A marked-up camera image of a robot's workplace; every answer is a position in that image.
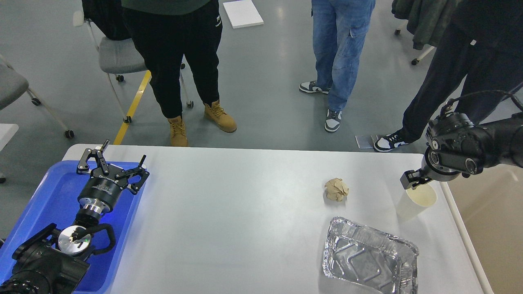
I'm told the person in blue jeans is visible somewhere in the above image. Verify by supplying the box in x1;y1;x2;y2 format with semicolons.
299;0;375;133

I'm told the crumpled brown paper ball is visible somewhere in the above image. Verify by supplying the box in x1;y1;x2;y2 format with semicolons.
324;178;349;202

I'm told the blue plastic tray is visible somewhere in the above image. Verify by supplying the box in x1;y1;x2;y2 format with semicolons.
0;160;142;294

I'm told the person in black trousers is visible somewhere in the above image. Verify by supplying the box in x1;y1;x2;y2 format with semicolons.
121;0;237;147

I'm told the white paper cup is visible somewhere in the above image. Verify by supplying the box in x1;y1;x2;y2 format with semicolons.
396;185;437;221

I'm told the small grey floor plate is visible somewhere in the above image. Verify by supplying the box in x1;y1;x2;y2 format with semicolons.
355;135;375;149

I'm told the grey chair with white frame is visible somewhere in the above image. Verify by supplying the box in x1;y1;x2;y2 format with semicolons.
73;10;194;124

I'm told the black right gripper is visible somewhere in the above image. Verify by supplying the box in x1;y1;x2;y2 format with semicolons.
400;147;461;190

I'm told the black jacket on chair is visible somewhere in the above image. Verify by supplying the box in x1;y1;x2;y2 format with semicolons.
82;0;131;41

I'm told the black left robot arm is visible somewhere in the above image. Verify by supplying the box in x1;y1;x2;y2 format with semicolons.
1;141;149;294

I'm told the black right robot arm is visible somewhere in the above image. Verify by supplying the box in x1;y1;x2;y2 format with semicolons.
400;91;523;189

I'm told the person in dark clothes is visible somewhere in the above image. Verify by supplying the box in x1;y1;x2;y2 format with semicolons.
373;0;523;152

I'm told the white table edge left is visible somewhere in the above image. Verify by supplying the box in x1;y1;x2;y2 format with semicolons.
0;123;19;151

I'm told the grey chair at left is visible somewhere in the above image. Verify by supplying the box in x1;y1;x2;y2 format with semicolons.
0;55;75;139

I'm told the chair with dark jacket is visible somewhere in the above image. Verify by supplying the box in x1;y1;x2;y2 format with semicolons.
391;0;461;66

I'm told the aluminium foil tray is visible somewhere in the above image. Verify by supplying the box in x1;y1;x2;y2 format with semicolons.
322;216;419;294

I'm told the beige plastic bin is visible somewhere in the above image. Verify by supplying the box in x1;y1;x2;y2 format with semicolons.
440;165;523;294

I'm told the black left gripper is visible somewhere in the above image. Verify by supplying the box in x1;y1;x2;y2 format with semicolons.
77;139;150;214

